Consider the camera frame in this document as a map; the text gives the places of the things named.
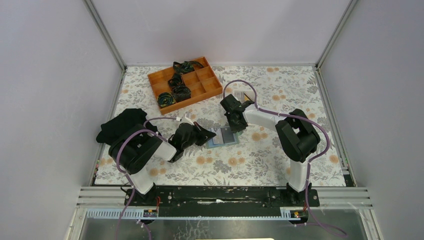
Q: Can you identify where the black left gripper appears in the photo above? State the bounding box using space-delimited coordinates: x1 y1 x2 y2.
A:
181 121 216 151

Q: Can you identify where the white plastic card box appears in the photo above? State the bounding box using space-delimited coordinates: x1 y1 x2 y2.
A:
232 89 255 103

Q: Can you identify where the green leather card holder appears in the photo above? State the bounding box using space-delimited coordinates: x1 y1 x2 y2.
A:
206 126 240 149

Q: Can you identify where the black cloth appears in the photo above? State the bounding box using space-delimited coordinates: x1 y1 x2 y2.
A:
95 108 147 145

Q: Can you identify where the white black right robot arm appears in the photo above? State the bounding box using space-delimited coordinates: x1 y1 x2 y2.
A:
220 94 321 206

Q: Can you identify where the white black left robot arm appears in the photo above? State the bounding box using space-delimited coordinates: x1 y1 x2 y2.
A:
108 122 217 206

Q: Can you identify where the grey metallic card in sleeve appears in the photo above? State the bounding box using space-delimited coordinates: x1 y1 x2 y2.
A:
220 126 236 145

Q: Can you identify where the dark patterned rolled tie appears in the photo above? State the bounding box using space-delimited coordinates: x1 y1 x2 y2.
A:
172 85 192 103

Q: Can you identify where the blue yellow rolled tie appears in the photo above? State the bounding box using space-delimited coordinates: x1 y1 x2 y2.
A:
156 92 176 109

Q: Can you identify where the orange wooden compartment tray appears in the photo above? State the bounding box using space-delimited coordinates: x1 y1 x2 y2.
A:
147 56 223 115

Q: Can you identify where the dark rolled tie middle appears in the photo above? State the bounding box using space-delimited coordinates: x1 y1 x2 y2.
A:
167 73 185 90

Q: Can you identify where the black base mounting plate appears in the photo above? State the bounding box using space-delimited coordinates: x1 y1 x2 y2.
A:
124 185 320 218

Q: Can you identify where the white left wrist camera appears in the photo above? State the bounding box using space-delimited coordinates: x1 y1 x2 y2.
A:
176 115 195 126

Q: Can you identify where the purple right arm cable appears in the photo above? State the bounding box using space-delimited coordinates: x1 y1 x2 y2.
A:
222 79 331 164

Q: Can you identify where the aluminium frame rail front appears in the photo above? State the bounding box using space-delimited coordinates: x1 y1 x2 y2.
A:
77 186 373 221

